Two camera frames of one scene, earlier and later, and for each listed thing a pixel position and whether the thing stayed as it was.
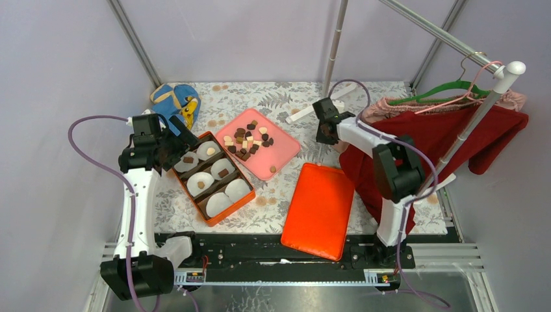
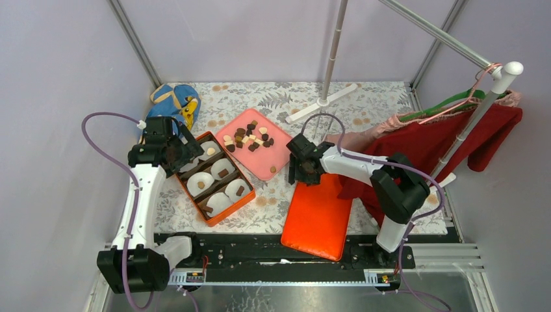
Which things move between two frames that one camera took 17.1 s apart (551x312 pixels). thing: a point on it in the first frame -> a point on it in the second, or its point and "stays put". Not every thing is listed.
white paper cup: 198,182 stays put
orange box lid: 318,216 stays put
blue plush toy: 180,101 stays put
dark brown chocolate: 223,173 stays put
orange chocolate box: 212,180 stays put
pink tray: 257,143 stays put
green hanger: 442,89 -> 468,97
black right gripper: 320,138 -> 294,174
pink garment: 384,106 -> 357,142
